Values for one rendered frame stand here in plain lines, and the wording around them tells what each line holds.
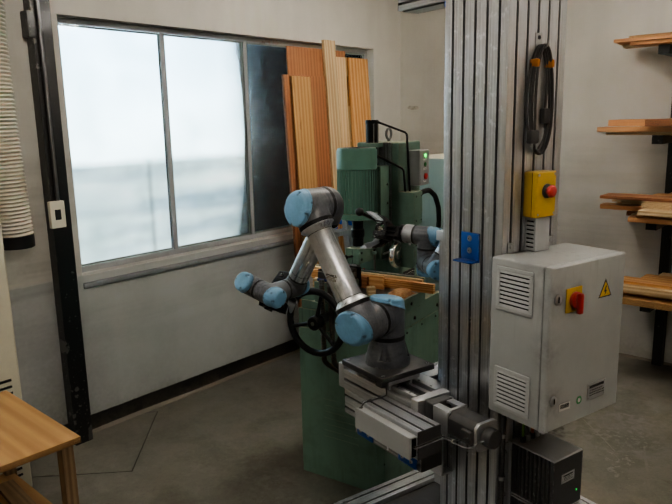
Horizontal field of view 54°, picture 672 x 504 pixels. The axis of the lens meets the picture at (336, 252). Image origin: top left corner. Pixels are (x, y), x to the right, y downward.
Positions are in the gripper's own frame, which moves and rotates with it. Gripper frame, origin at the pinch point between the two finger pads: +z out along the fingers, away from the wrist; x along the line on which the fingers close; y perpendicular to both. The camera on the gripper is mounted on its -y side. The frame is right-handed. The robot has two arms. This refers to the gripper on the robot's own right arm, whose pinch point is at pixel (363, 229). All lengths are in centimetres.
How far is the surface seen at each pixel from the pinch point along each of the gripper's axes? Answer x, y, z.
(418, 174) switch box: -32.3, -34.2, -3.5
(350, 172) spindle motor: -23.7, 0.0, 11.1
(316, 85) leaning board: -109, -118, 125
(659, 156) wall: -94, -215, -78
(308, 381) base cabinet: 69, -22, 28
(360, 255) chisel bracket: 9.4, -15.9, 8.6
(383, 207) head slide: -13.9, -23.4, 5.6
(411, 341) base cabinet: 43, -41, -11
